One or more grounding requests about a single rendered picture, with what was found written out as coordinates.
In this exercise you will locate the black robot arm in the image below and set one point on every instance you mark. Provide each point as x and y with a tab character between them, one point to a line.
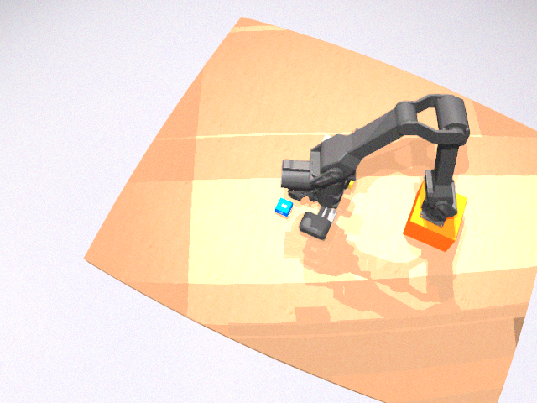
335	160

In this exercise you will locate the cyan block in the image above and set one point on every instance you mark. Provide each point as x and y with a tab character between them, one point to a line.
283	207

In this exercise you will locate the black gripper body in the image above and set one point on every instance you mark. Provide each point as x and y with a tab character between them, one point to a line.
314	224

